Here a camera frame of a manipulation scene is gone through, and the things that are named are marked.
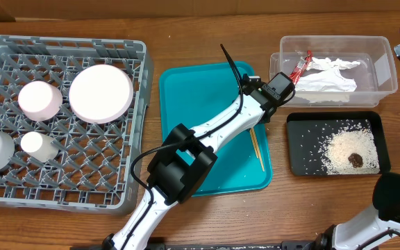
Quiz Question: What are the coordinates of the teal plastic tray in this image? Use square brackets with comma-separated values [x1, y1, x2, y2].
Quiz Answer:
[159, 62, 273, 197]

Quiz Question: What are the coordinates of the large white plate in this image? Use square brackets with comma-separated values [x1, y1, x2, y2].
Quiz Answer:
[69, 65, 133, 124]

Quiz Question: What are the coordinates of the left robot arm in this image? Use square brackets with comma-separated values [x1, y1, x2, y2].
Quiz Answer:
[101, 72, 295, 249]

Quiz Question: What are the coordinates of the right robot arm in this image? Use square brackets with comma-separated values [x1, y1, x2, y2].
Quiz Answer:
[304, 172, 400, 250]

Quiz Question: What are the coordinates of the red snack wrapper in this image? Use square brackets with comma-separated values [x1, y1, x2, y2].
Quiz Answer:
[290, 50, 313, 85]

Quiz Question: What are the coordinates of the grey dish rack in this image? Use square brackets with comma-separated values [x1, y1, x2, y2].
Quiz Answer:
[0, 35, 153, 214]

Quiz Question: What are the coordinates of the wooden chopstick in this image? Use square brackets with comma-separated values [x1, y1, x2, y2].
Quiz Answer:
[249, 128, 265, 172]
[249, 128, 260, 158]

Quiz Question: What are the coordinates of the brown food scrap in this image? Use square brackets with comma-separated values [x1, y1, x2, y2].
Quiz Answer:
[348, 153, 363, 168]

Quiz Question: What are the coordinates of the white cup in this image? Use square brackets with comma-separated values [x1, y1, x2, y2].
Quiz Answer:
[20, 131, 59, 163]

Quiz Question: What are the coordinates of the white napkin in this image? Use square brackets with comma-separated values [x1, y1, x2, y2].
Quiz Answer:
[295, 57, 360, 92]

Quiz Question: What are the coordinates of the white rice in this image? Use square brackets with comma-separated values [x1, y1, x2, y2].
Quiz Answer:
[300, 119, 380, 176]

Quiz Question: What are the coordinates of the clear plastic bin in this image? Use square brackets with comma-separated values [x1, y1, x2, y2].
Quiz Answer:
[269, 35, 398, 108]

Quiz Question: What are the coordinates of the black plastic tray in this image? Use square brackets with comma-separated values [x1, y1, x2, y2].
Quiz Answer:
[286, 111, 391, 176]

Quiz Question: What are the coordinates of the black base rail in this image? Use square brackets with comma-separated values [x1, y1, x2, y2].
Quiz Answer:
[70, 240, 322, 250]

